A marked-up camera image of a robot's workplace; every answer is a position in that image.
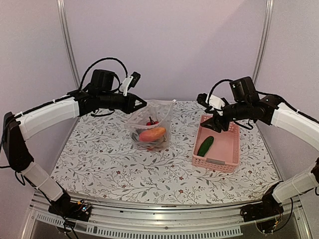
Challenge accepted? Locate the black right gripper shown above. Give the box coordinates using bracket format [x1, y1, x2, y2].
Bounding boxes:
[200, 99, 250, 133]

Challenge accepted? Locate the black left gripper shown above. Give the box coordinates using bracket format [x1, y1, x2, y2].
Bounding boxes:
[99, 91, 148, 114]

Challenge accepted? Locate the red lychee bunch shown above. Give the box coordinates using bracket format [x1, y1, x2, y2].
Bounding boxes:
[139, 116, 169, 152]

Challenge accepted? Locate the clear zip top bag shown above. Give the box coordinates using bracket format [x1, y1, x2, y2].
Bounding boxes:
[125, 100, 176, 151]

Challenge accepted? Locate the green cucumber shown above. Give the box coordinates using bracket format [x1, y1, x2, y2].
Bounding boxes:
[197, 136, 214, 157]

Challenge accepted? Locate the dark purple eggplant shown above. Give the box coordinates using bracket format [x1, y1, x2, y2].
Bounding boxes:
[131, 131, 165, 147]

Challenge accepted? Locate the orange red mango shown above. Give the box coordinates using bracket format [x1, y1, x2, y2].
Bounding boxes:
[139, 127, 166, 142]

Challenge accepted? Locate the pink perforated plastic basket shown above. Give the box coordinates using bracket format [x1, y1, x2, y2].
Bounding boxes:
[192, 123, 240, 173]

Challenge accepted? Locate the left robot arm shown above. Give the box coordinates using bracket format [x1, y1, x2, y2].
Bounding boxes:
[1, 70, 147, 216]

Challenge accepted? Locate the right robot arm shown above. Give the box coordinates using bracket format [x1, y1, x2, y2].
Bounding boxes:
[197, 77, 319, 217]

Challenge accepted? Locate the floral tablecloth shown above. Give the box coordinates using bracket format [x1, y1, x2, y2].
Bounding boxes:
[51, 101, 279, 204]

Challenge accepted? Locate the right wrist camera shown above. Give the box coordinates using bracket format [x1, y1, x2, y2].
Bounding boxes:
[196, 93, 225, 111]

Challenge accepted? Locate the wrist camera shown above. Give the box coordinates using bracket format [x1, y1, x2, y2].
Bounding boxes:
[196, 93, 225, 111]
[119, 72, 141, 97]

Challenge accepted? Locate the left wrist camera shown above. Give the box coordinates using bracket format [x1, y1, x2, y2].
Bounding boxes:
[119, 72, 141, 97]

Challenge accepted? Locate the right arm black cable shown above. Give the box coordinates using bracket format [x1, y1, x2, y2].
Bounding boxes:
[208, 79, 234, 100]

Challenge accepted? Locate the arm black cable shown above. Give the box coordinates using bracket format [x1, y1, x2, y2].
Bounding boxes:
[79, 57, 129, 90]
[208, 79, 234, 100]

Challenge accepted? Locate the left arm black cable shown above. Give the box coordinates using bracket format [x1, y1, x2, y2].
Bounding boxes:
[79, 57, 129, 90]

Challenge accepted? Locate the left aluminium frame post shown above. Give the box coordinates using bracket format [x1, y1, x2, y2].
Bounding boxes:
[56, 0, 80, 87]

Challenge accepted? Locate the aluminium frame post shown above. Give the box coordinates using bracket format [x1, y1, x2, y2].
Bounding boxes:
[252, 0, 274, 85]
[56, 0, 80, 87]

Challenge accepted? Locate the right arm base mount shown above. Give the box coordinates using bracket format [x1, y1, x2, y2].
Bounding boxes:
[240, 200, 284, 222]

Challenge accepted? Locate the aluminium front rail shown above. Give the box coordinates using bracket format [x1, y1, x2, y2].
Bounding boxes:
[21, 192, 314, 239]

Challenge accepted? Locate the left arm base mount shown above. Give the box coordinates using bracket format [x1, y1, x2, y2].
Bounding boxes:
[48, 197, 92, 222]

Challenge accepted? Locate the right aluminium frame post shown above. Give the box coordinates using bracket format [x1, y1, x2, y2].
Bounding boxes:
[252, 0, 274, 85]

